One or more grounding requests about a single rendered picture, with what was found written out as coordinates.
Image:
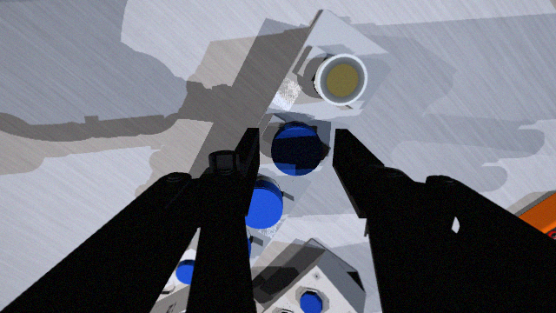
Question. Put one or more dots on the orange digital multimeter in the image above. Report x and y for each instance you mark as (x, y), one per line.
(543, 216)

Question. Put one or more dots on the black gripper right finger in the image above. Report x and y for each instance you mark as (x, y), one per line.
(510, 263)

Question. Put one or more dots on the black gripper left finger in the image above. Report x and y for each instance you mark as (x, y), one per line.
(124, 266)

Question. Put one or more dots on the white key panel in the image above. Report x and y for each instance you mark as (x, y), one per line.
(315, 280)

